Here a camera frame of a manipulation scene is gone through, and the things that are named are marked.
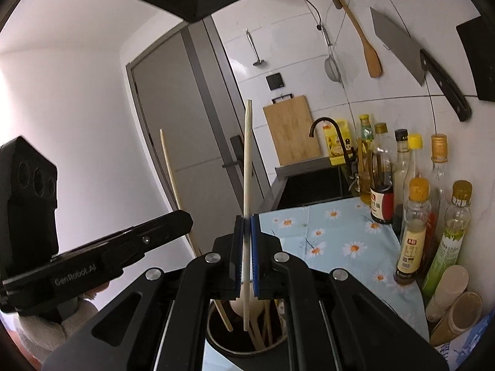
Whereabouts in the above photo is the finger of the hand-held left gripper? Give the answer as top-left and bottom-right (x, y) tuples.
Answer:
(102, 211), (193, 275)

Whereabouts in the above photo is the white ceramic spoon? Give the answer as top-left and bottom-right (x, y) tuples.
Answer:
(276, 301), (289, 337)

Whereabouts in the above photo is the yellow cap clear bottle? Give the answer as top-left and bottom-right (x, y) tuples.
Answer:
(404, 133), (423, 186)

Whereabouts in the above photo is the black faucet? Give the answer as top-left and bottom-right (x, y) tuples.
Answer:
(309, 117), (358, 192)

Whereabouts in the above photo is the black handled cleaver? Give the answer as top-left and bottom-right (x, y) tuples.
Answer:
(370, 6), (472, 122)

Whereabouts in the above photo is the metal ladle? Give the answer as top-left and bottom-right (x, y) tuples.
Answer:
(245, 29), (265, 67)

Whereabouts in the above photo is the tall gold cap bottle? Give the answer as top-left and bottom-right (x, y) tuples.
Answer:
(423, 133), (449, 236)

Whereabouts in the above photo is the yellow oil jug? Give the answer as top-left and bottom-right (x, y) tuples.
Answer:
(324, 119), (356, 166)

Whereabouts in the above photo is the small orange label bottle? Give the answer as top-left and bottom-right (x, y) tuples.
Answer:
(394, 178), (432, 286)

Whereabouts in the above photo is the metal mesh strainer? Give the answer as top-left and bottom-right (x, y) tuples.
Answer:
(321, 25), (343, 83)

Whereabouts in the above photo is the black sink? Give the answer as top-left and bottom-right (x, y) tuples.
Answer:
(259, 164), (362, 211)

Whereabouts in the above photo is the black utensil holder cup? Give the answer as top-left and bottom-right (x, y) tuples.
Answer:
(205, 297), (289, 362)

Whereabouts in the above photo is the cream plastic spoon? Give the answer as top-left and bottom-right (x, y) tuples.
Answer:
(230, 297), (248, 330)

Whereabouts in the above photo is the black door handle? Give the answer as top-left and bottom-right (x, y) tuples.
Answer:
(222, 135), (245, 168)

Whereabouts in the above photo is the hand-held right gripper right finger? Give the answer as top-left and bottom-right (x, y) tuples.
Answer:
(251, 213), (449, 371)

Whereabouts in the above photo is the black cap glass bottle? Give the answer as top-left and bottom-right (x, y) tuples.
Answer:
(392, 129), (411, 232)

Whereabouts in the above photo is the green label bottle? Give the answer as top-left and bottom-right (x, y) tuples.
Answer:
(421, 180), (473, 302)

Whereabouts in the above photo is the blue white salt bag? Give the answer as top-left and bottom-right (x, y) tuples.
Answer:
(437, 317), (488, 371)

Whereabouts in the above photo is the person's left hand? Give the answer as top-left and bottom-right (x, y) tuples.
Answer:
(15, 281), (111, 362)

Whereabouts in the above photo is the yellow liquid glass bottle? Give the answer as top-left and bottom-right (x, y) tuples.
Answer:
(356, 114), (375, 205)

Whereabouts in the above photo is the wooden spatula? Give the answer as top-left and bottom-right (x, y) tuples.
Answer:
(321, 0), (383, 79)

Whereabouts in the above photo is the thin black wall cable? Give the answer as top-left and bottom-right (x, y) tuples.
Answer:
(284, 0), (323, 32)

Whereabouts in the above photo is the blue daisy tablecloth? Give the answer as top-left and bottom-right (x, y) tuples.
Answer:
(201, 196), (430, 371)

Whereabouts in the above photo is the cream chopstick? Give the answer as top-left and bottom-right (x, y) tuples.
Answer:
(160, 129), (235, 332)
(242, 100), (253, 332)
(247, 317), (267, 352)

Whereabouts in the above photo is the dark soy sauce bottle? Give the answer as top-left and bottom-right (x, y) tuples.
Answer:
(370, 122), (395, 225)

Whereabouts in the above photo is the beige lid spice jar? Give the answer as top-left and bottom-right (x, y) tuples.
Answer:
(425, 265), (469, 323)

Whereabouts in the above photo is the clear brown spice jar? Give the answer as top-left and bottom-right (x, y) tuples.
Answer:
(429, 291), (484, 348)

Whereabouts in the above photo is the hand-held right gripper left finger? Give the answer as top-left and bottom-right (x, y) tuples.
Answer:
(41, 214), (246, 371)

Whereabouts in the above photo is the grey door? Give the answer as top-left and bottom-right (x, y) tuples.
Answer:
(126, 15), (271, 217)

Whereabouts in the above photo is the wooden cutting board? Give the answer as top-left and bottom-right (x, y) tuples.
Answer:
(263, 93), (322, 166)

